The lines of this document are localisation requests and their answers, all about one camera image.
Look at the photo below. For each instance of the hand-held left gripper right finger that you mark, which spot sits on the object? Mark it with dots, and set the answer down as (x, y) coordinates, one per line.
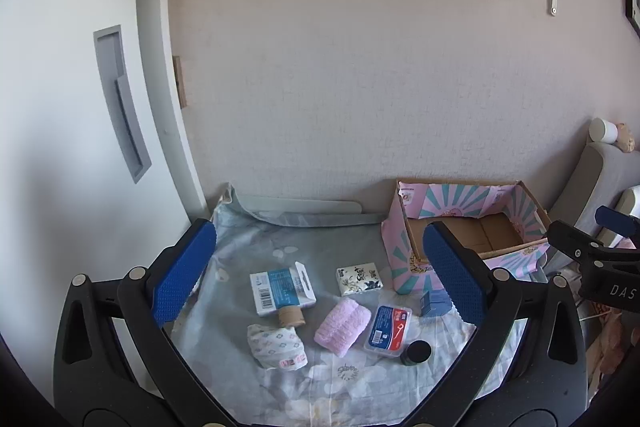
(452, 277)

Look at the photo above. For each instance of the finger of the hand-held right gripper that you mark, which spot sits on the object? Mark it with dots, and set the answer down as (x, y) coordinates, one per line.
(617, 219)
(565, 236)

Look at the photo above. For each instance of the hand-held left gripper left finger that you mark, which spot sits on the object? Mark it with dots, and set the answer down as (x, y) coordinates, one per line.
(182, 272)

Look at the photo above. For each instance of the small blue box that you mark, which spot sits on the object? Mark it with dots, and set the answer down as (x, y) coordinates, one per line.
(432, 304)

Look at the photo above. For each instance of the pink printed cardboard box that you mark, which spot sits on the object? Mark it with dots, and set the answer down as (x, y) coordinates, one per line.
(465, 203)

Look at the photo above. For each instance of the black lidded jar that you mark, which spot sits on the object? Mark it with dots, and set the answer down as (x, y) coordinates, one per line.
(416, 352)

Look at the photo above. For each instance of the clear box blue red label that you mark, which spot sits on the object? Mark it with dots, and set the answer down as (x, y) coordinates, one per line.
(385, 332)

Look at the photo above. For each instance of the white blue carded packet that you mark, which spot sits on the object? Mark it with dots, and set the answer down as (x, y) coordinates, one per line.
(277, 289)

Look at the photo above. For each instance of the white patterned soft pack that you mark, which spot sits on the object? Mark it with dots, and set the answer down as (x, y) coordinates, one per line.
(275, 344)

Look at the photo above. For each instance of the pink fluffy towel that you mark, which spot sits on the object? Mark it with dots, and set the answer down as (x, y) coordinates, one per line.
(342, 324)

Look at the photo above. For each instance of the pink floral blanket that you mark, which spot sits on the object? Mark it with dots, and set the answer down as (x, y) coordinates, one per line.
(607, 347)

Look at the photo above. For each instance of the grey floral bedsheet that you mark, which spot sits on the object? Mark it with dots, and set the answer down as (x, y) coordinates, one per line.
(240, 247)

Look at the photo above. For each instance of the beige plush toy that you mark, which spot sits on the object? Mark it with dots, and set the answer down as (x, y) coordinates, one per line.
(625, 138)

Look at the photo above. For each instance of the white cylinder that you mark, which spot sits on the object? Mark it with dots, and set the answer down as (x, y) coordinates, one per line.
(602, 130)

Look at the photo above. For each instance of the white floral tissue packet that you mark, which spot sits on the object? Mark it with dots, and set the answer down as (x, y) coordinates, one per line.
(359, 279)

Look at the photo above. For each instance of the tan tape roll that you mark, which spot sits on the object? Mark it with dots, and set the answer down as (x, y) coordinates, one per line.
(291, 317)

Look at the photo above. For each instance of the grey bed board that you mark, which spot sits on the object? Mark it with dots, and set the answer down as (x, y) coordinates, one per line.
(300, 207)

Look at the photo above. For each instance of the small wooden strip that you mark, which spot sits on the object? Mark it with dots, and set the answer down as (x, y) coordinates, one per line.
(180, 82)

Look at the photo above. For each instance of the white door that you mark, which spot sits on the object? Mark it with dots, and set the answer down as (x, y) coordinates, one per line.
(50, 107)

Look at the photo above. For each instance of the dark picture frame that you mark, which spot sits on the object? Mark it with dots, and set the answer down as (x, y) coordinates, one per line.
(632, 12)

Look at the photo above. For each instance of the white door frame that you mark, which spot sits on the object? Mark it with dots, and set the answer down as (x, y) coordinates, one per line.
(150, 7)

